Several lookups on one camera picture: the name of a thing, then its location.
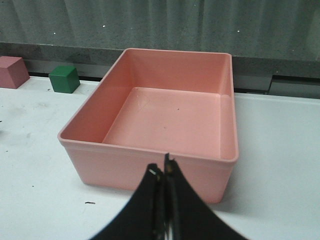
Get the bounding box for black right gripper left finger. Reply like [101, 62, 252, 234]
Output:
[92, 163, 165, 240]

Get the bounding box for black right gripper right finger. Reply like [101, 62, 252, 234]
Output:
[164, 153, 246, 240]

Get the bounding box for pink plastic bin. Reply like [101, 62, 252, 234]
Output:
[57, 48, 239, 204]

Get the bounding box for grey stone ledge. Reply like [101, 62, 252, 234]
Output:
[0, 42, 320, 99]

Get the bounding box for green cube block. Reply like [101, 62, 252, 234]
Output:
[48, 65, 80, 94]

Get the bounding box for pink cube block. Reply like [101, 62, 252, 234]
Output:
[0, 56, 30, 89]

